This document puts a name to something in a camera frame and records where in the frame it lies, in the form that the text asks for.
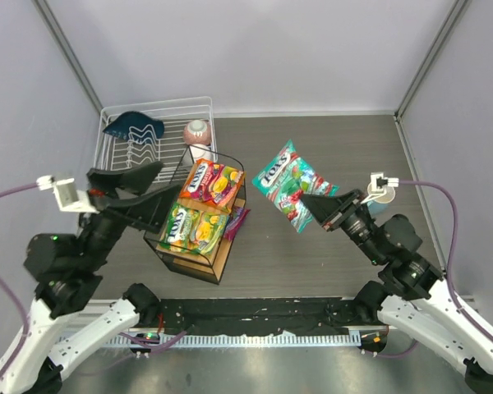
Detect white wire dish rack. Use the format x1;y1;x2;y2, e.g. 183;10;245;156
94;96;218;183

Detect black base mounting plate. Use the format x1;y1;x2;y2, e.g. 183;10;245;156
160;297;380;337

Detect teal Fox's candy bag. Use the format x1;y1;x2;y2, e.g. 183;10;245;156
252;140;339;233

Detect white slotted cable duct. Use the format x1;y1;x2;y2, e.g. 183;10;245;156
65;331;362;349

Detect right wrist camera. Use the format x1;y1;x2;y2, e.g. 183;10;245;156
362;172;399;204

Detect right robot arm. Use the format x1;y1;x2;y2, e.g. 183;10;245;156
300;190;493;393

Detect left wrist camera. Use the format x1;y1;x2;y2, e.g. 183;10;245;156
52;178;99;213

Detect black wire wooden shelf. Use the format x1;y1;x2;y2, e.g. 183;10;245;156
143;155;247;285

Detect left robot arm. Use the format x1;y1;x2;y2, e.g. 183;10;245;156
0;162;180;393

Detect light blue mug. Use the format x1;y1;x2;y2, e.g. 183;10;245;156
366;186;396;217

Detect dark blue plate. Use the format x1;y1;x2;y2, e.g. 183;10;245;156
103;111;165;144

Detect purple Fox's berries candy bag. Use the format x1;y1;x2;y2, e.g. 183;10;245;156
223;206;250;241

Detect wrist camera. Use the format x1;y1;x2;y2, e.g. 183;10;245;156
52;178;99;213
362;172;399;204

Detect pink ceramic bowl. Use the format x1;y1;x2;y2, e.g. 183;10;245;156
183;120;212;145

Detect green Fox's candy bag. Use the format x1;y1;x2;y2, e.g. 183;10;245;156
159;203;228;257

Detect orange Fox's fruits candy bag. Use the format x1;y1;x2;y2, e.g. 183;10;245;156
179;158;245;213

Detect white cup in rack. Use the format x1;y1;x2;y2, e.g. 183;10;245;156
188;144;214;163

